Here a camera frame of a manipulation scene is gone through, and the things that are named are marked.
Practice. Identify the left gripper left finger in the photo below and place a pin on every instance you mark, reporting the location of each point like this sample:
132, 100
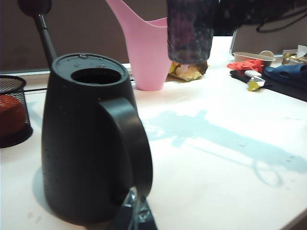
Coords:
127, 218

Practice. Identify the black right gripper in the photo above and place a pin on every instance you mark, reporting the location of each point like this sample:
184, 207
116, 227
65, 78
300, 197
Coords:
226, 16

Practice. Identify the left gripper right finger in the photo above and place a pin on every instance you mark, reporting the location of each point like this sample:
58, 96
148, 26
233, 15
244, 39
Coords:
148, 220

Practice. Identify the purple textured glass cup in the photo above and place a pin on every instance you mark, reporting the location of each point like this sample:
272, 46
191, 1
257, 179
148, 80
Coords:
189, 36

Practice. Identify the round paper cup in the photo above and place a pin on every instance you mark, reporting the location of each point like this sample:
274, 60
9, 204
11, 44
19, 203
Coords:
267, 53

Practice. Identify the black kettle with round-tipped spout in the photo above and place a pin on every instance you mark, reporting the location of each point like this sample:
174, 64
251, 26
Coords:
84, 143

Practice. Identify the brown desk divider panel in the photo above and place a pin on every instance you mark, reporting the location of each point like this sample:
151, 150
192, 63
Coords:
263, 42
84, 28

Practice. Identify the brown cardboard tray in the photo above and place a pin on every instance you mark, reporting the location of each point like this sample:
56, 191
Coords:
249, 57

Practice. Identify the red cloth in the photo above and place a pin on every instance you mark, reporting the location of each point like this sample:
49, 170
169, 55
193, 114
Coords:
247, 64

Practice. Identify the yellow potato chip bag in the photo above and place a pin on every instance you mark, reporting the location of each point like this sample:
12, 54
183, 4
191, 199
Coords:
189, 73

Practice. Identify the gold foil wrapper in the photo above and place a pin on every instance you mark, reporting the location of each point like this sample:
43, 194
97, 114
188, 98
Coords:
291, 57

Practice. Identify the white paper piece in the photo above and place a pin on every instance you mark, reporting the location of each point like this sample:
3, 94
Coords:
302, 49

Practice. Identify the dark blue foam slipper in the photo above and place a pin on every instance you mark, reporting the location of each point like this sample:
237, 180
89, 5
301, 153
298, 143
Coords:
287, 73

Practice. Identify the pink plastic watering can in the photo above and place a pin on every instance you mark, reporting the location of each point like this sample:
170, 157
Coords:
146, 60

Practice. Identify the flat black mat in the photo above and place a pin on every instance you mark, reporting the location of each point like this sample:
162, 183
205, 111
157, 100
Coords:
292, 91

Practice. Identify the black mesh pen holder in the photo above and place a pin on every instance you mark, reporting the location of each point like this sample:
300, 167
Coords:
14, 143

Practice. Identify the red round object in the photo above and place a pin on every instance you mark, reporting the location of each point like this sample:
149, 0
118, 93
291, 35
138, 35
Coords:
9, 115

